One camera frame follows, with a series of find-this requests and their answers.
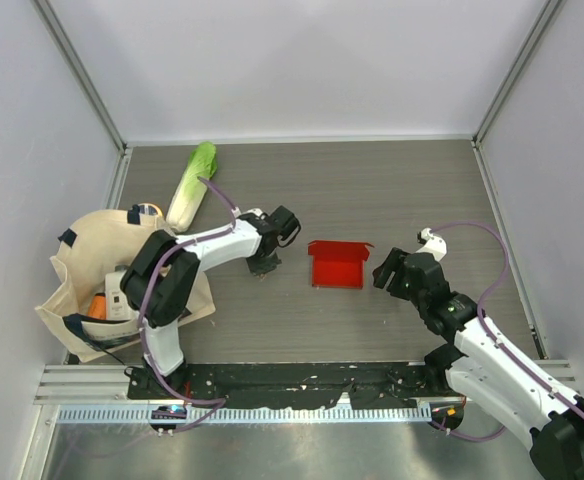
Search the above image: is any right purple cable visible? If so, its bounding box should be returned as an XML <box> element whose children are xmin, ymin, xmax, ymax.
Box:
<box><xmin>429</xmin><ymin>221</ymin><xmax>584</xmax><ymax>443</ymax></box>

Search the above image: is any red paper box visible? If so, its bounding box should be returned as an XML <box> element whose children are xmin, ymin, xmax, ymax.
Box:
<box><xmin>307</xmin><ymin>240</ymin><xmax>374</xmax><ymax>289</ymax></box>

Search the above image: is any napa cabbage toy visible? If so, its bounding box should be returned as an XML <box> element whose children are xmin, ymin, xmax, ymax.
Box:
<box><xmin>165</xmin><ymin>142</ymin><xmax>218</xmax><ymax>233</ymax></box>

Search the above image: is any white slotted cable duct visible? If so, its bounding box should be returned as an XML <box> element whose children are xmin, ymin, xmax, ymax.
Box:
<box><xmin>57</xmin><ymin>404</ymin><xmax>432</xmax><ymax>425</ymax></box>

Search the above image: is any beige printed tote bag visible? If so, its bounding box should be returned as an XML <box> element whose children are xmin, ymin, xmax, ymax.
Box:
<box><xmin>32</xmin><ymin>202</ymin><xmax>217</xmax><ymax>364</ymax></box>

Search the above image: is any purple cable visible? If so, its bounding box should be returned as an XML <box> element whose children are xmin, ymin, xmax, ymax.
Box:
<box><xmin>138</xmin><ymin>174</ymin><xmax>238</xmax><ymax>432</ymax></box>
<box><xmin>429</xmin><ymin>221</ymin><xmax>584</xmax><ymax>443</ymax></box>

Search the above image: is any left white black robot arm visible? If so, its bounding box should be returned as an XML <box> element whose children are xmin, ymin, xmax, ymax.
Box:
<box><xmin>120</xmin><ymin>206</ymin><xmax>301</xmax><ymax>399</ymax></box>

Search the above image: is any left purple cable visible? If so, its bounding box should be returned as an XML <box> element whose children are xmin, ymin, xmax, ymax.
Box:
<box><xmin>138</xmin><ymin>174</ymin><xmax>238</xmax><ymax>432</ymax></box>

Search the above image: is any white bottle in bag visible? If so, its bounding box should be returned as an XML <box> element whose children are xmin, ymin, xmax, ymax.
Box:
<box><xmin>104</xmin><ymin>265</ymin><xmax>133</xmax><ymax>321</ymax></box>

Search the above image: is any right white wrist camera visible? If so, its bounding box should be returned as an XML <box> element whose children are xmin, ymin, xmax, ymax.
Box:
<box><xmin>417</xmin><ymin>228</ymin><xmax>447</xmax><ymax>262</ymax></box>

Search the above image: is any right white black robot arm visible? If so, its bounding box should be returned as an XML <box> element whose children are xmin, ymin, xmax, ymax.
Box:
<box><xmin>373</xmin><ymin>248</ymin><xmax>584</xmax><ymax>479</ymax></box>

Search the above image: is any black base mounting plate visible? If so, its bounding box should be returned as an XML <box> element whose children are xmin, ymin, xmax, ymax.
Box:
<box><xmin>126</xmin><ymin>360</ymin><xmax>486</xmax><ymax>411</ymax></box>

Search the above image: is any orange white item behind bag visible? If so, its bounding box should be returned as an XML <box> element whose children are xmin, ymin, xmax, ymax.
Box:
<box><xmin>133</xmin><ymin>202</ymin><xmax>164</xmax><ymax>217</ymax></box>

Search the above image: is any orange item in bag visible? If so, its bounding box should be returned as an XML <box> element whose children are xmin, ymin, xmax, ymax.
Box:
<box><xmin>87</xmin><ymin>292</ymin><xmax>107</xmax><ymax>320</ymax></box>

